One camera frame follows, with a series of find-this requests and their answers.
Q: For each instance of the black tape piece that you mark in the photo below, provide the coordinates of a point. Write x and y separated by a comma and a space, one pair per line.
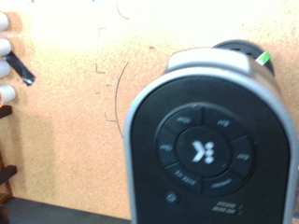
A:
20, 69

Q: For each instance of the white rounded peg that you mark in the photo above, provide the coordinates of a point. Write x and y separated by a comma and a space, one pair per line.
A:
7, 94
4, 46
3, 21
4, 69

